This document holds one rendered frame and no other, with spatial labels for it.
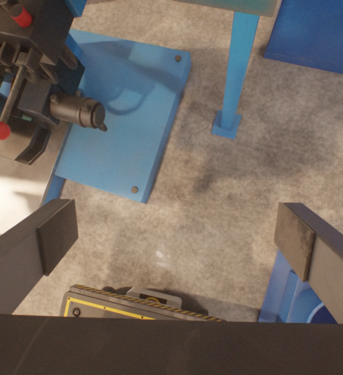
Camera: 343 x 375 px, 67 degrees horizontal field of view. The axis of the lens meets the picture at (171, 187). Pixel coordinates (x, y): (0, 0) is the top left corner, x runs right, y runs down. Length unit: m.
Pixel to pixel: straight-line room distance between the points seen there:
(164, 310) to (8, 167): 1.10
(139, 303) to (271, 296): 0.66
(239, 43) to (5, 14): 0.56
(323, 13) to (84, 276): 1.66
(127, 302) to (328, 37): 1.44
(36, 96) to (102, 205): 0.67
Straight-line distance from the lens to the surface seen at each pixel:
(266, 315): 1.47
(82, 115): 1.05
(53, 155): 1.51
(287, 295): 1.39
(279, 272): 1.44
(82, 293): 1.22
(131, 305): 1.16
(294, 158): 1.49
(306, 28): 1.48
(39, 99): 1.12
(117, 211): 1.47
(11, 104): 0.59
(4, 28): 0.61
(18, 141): 1.15
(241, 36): 0.82
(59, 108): 1.10
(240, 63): 0.92
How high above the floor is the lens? 1.39
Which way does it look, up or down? 79 degrees down
